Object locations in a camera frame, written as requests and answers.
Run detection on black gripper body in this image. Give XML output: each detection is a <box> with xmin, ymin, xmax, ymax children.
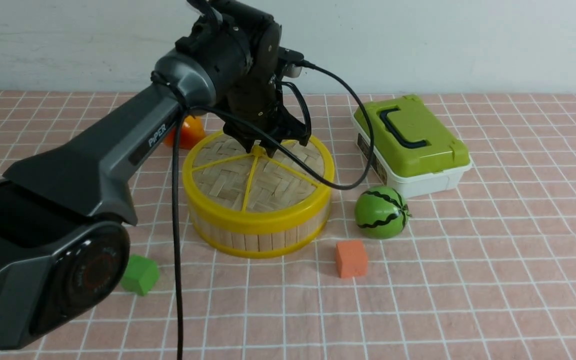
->
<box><xmin>224</xmin><ymin>22</ymin><xmax>312</xmax><ymax>143</ymax></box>

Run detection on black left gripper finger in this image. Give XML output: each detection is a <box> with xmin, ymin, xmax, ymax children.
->
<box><xmin>263</xmin><ymin>135</ymin><xmax>289</xmax><ymax>158</ymax></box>

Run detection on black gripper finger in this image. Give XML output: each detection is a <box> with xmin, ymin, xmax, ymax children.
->
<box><xmin>233</xmin><ymin>133</ymin><xmax>258</xmax><ymax>154</ymax></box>

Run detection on yellow rimmed woven steamer lid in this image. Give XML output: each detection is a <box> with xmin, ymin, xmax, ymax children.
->
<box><xmin>182</xmin><ymin>131</ymin><xmax>332</xmax><ymax>234</ymax></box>

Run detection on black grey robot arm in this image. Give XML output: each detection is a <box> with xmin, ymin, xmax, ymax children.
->
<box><xmin>0</xmin><ymin>0</ymin><xmax>311</xmax><ymax>351</ymax></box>

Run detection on bamboo steamer basket yellow rims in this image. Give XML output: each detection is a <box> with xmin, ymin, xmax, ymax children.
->
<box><xmin>189</xmin><ymin>200</ymin><xmax>331</xmax><ymax>259</ymax></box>

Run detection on orange yellow toy pear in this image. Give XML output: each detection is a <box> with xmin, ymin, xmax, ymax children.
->
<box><xmin>163</xmin><ymin>116</ymin><xmax>206</xmax><ymax>150</ymax></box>

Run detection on green toy watermelon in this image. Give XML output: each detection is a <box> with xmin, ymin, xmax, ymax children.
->
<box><xmin>354</xmin><ymin>186</ymin><xmax>412</xmax><ymax>240</ymax></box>

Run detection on orange foam cube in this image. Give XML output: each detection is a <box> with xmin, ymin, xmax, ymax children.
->
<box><xmin>335</xmin><ymin>239</ymin><xmax>369</xmax><ymax>279</ymax></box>

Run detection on green white plastic storage box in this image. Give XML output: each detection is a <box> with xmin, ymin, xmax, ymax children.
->
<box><xmin>352</xmin><ymin>95</ymin><xmax>473</xmax><ymax>199</ymax></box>

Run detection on green foam cube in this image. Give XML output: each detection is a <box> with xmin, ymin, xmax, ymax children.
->
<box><xmin>119</xmin><ymin>254</ymin><xmax>160</xmax><ymax>297</ymax></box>

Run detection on pink checkered tablecloth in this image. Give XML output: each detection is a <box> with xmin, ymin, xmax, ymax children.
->
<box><xmin>0</xmin><ymin>91</ymin><xmax>576</xmax><ymax>360</ymax></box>

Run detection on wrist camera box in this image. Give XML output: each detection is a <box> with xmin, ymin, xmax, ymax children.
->
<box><xmin>275</xmin><ymin>47</ymin><xmax>305</xmax><ymax>79</ymax></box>

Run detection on black camera cable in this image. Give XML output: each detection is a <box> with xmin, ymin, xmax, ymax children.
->
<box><xmin>170</xmin><ymin>60</ymin><xmax>375</xmax><ymax>360</ymax></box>

